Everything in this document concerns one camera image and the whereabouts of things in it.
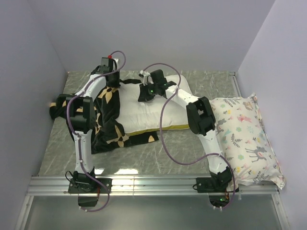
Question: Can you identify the aluminium mounting rail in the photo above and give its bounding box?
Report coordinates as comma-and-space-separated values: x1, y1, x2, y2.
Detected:
16, 174, 290, 230

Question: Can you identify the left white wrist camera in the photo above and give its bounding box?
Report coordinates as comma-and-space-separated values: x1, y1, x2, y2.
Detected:
107, 55, 118, 72

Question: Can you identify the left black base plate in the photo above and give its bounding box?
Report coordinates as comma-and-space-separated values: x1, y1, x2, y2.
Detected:
68, 178, 112, 194

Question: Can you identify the patterned white pillow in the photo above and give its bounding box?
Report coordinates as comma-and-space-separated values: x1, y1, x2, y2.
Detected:
210, 94, 286, 190

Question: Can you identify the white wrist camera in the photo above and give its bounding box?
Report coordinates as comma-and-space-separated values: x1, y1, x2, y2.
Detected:
107, 55, 118, 72
139, 70, 152, 86

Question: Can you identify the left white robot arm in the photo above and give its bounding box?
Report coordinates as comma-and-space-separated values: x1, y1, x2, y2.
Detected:
66, 55, 118, 193

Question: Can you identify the white pillow yellow edge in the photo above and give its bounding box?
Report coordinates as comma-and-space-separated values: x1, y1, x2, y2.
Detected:
116, 86, 189, 135

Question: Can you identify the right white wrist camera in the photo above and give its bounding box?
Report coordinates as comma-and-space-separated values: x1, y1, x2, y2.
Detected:
139, 70, 152, 86

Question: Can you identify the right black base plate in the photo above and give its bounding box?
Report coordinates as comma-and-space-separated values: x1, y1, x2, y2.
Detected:
192, 177, 216, 193

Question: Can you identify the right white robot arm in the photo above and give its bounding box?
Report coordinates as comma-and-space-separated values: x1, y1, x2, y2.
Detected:
138, 69, 233, 192

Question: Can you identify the black floral pillowcase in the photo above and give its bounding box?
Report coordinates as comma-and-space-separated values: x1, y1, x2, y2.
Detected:
47, 79, 160, 155

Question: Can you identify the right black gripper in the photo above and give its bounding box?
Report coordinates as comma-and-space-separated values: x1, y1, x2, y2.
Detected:
138, 82, 158, 103

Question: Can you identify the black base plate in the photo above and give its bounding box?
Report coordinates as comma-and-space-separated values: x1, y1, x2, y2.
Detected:
192, 177, 216, 193
68, 178, 112, 194

